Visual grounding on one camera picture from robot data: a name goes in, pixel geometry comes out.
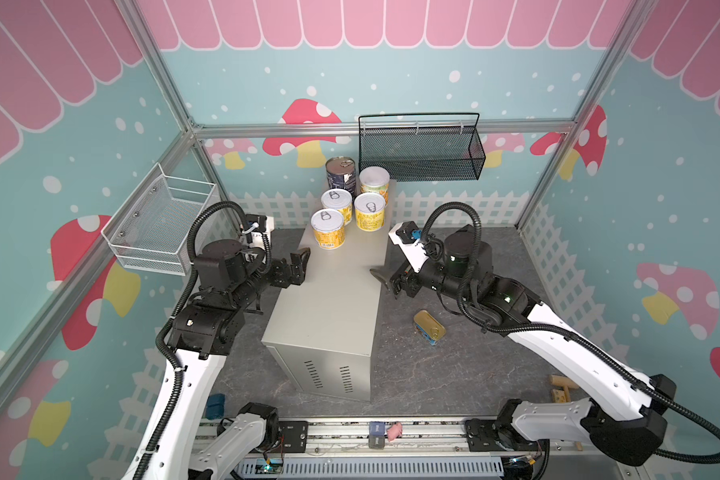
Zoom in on green circuit board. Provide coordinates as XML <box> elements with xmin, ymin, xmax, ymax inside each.
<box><xmin>255</xmin><ymin>458</ymin><xmax>284</xmax><ymax>475</ymax></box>

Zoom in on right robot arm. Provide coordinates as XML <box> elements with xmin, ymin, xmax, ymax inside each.
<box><xmin>371</xmin><ymin>202</ymin><xmax>720</xmax><ymax>466</ymax></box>

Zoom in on white wire mesh basket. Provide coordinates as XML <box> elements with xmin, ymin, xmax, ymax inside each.
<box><xmin>101</xmin><ymin>164</ymin><xmax>220</xmax><ymax>276</ymax></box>

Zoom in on dark blue tall can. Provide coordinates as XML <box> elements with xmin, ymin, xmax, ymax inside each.
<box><xmin>325</xmin><ymin>156</ymin><xmax>357</xmax><ymax>197</ymax></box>

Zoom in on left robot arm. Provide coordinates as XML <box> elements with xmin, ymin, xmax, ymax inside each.
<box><xmin>124</xmin><ymin>201</ymin><xmax>310</xmax><ymax>479</ymax></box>

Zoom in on grey small block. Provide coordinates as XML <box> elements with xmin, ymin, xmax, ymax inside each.
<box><xmin>368</xmin><ymin>421</ymin><xmax>386</xmax><ymax>450</ymax></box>

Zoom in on grey metal cabinet counter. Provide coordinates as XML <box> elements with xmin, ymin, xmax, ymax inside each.
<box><xmin>261</xmin><ymin>205</ymin><xmax>394</xmax><ymax>402</ymax></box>

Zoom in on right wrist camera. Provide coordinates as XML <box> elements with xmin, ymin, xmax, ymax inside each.
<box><xmin>388</xmin><ymin>221</ymin><xmax>434</xmax><ymax>273</ymax></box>

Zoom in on teal small object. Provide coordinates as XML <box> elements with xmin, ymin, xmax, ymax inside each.
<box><xmin>204</xmin><ymin>393</ymin><xmax>225</xmax><ymax>420</ymax></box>

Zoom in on yellow can white lid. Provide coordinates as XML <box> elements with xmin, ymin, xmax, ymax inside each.
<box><xmin>359</xmin><ymin>166</ymin><xmax>391</xmax><ymax>201</ymax></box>

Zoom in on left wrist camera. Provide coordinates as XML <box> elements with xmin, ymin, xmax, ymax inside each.
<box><xmin>243</xmin><ymin>214</ymin><xmax>275</xmax><ymax>249</ymax></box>

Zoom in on gold sardine tin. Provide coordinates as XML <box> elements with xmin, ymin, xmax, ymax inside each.
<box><xmin>413</xmin><ymin>310</ymin><xmax>446</xmax><ymax>345</ymax></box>

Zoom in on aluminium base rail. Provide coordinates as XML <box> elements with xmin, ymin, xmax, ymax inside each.
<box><xmin>137</xmin><ymin>415</ymin><xmax>637</xmax><ymax>480</ymax></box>

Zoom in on pink small object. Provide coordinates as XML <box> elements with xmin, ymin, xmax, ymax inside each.
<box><xmin>386</xmin><ymin>422</ymin><xmax>403</xmax><ymax>441</ymax></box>

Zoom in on wooden toy hammer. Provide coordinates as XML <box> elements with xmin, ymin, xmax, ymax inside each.
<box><xmin>549</xmin><ymin>375</ymin><xmax>579</xmax><ymax>403</ymax></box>

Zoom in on black wire mesh basket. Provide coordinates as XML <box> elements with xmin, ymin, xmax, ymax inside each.
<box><xmin>357</xmin><ymin>112</ymin><xmax>486</xmax><ymax>182</ymax></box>

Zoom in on yellow can pull-tab lid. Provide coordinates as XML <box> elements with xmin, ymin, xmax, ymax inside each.
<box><xmin>354</xmin><ymin>192</ymin><xmax>386</xmax><ymax>232</ymax></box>
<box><xmin>321</xmin><ymin>188</ymin><xmax>353</xmax><ymax>225</ymax></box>
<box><xmin>310</xmin><ymin>209</ymin><xmax>345</xmax><ymax>250</ymax></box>

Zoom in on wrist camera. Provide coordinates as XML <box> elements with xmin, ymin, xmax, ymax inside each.
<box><xmin>388</xmin><ymin>221</ymin><xmax>434</xmax><ymax>273</ymax></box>
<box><xmin>243</xmin><ymin>214</ymin><xmax>275</xmax><ymax>249</ymax></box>

